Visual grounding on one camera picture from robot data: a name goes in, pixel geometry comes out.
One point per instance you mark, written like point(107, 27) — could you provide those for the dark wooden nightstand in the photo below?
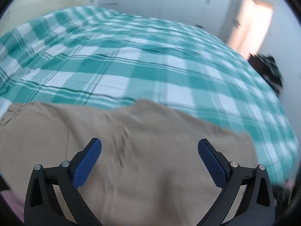
point(257, 64)

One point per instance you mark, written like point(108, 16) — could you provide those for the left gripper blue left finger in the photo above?
point(42, 206)

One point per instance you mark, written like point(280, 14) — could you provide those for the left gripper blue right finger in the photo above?
point(257, 204)

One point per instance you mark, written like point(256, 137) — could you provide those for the khaki beige pants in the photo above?
point(149, 171)

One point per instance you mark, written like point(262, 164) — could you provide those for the pile of dark clothes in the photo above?
point(271, 73)

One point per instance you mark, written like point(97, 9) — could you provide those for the white wardrobe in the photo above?
point(209, 15)

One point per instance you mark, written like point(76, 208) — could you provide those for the white door with handle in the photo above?
point(238, 18)

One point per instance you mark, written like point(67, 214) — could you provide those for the teal plaid bed cover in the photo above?
point(102, 58)

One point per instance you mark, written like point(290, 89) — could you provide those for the cream padded headboard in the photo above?
point(21, 11)

